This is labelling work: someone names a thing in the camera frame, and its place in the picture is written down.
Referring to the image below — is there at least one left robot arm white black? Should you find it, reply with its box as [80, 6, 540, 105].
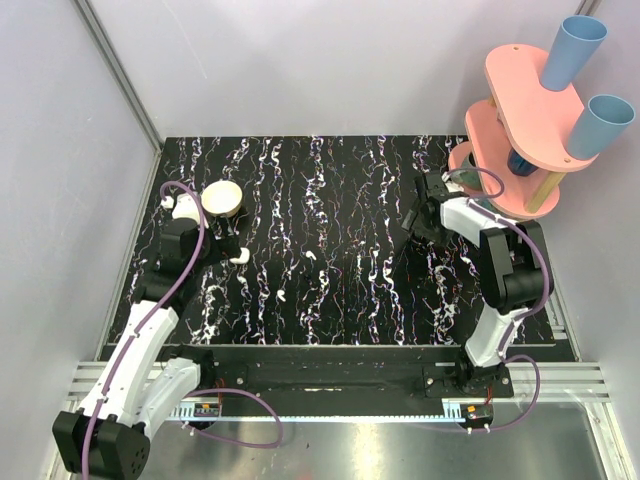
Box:
[52, 187, 250, 479]

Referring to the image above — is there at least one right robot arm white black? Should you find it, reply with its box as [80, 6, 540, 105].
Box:
[402, 173, 553, 397]

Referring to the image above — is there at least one white earbud case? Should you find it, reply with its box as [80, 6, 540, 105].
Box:
[229, 247, 251, 265]

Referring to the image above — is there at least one cream round bowl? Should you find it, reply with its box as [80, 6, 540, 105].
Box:
[201, 180, 243, 218]

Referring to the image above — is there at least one green ceramic mug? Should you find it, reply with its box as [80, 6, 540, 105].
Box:
[451, 153, 482, 192]

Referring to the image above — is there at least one black marble mat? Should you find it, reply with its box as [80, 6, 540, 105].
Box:
[112, 134, 574, 347]

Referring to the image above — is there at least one dark blue cup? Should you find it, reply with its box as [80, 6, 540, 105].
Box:
[507, 149, 538, 177]

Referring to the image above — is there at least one pink three tier shelf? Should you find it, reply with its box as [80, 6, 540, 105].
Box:
[448, 44, 593, 219]

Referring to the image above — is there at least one blue cup front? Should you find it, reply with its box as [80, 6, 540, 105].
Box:
[566, 94, 636, 161]

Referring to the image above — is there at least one blue cup rear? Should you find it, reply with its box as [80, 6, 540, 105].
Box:
[540, 15, 608, 92]

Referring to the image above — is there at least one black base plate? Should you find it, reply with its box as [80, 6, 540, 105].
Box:
[203, 345, 514, 401]

